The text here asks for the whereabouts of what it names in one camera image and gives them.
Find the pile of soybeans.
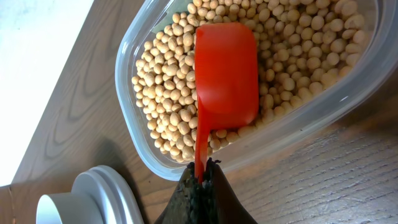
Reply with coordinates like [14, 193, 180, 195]
[131, 0, 367, 163]

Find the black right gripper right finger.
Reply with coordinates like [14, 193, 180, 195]
[201, 158, 257, 224]

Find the grey-green plastic bowl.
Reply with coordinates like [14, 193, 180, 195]
[36, 193, 103, 224]

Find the red plastic scoop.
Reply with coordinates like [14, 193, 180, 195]
[195, 22, 259, 182]

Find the clear plastic container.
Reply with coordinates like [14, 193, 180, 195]
[115, 0, 397, 181]

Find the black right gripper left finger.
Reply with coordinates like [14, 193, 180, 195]
[155, 162, 204, 224]

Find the white digital kitchen scale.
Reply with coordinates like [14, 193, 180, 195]
[72, 165, 144, 224]

